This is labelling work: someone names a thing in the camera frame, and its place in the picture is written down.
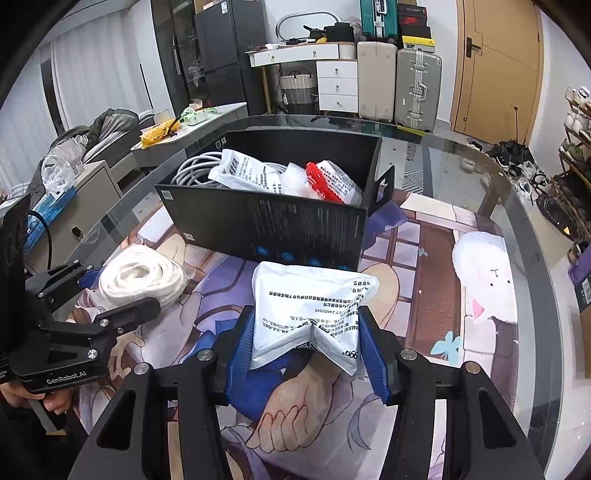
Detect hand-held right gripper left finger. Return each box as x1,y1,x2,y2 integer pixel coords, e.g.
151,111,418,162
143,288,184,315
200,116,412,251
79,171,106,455
69,307,258,480

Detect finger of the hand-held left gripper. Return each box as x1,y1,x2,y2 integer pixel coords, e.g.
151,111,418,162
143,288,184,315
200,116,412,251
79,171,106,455
25,260,106,297
34,296,162,344

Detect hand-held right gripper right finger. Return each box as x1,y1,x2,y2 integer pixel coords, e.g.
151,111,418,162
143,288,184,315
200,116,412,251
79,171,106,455
358,307,546,480

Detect puffy white printed packet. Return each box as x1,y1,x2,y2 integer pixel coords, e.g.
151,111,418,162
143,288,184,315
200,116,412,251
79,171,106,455
249,261,380,382

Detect black cardboard box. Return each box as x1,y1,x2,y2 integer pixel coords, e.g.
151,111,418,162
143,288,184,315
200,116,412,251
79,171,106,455
154,130,396,273

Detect white cable bundle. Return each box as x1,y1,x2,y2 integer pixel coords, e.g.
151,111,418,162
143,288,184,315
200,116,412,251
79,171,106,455
170,152,232,188

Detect red white packet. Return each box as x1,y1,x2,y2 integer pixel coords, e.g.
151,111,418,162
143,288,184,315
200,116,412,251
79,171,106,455
305,159,364,205

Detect clear bubble wrap packet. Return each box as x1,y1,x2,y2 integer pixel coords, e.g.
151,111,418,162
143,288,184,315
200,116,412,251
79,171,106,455
276,162,315,198

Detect person's left hand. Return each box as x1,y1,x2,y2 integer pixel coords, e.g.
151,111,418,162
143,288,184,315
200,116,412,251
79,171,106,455
0,378,75,416

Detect grey side cabinet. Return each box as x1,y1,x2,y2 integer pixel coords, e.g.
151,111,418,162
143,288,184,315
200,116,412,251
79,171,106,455
25,161,124,274

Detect blue box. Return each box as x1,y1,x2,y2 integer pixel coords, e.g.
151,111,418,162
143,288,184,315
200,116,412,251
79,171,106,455
27,186,78,223

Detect cartoon printed table mat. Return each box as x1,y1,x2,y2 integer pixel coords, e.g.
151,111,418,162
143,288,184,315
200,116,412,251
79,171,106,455
69,194,522,480

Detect clear plastic bag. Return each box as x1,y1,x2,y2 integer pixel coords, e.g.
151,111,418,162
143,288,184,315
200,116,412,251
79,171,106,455
41,154,75,193

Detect yellow plastic bag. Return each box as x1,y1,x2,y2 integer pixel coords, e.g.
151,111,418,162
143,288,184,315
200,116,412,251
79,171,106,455
139,120,179,149

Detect grey white coffee table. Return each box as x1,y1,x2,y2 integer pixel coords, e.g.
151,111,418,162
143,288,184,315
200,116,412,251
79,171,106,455
130,102,249,168

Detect white curtain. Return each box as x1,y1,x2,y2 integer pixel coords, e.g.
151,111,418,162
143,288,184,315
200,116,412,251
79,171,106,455
44,34,155,136

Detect open brown cardboard box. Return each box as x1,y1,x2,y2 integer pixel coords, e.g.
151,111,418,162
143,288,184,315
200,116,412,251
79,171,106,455
576,277,591,372

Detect green white tissue packs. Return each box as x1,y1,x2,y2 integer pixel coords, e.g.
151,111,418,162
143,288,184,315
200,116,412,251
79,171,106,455
180,104,219,126

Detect pile of shoes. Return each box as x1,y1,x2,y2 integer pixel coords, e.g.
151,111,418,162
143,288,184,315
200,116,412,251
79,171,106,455
465,137,551,197

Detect black umbrella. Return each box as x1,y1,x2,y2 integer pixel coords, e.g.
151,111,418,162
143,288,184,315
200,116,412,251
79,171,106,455
486,106,537,163

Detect dark glass cabinet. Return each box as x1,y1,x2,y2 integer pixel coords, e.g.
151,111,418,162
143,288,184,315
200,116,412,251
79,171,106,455
151,0,209,110

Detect wooden shoe rack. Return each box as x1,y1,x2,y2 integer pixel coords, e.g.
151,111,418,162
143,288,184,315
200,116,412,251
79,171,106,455
537,86,591,241

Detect silver suitcase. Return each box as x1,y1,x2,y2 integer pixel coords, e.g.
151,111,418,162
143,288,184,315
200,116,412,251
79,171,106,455
394,48,443,133

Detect beige suitcase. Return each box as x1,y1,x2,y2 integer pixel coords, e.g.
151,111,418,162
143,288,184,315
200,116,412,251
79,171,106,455
356,40,398,124

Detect black fridge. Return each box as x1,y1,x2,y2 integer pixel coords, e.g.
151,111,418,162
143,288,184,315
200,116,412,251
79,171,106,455
193,0,269,117

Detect woven laundry basket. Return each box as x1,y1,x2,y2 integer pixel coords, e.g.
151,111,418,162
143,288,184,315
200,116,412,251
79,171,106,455
278,73,319,108

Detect white dressing desk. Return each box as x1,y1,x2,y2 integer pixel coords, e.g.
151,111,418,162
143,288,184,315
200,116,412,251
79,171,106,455
249,42,359,114

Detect wooden door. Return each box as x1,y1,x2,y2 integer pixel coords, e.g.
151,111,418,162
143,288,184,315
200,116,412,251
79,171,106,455
450,0,542,147

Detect black bag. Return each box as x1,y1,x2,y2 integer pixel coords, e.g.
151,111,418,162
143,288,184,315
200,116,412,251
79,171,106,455
323,21,355,42

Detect stack of shoe boxes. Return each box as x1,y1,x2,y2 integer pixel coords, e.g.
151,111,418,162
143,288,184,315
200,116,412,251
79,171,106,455
396,3,437,51

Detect teal suitcase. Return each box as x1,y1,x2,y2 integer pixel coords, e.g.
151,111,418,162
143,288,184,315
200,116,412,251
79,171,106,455
359,0,399,41

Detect oval mirror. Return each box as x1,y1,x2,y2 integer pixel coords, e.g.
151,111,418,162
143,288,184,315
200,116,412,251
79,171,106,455
275,11,343,43

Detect black cable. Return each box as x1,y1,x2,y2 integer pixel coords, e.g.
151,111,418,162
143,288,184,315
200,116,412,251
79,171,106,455
28,209,53,274

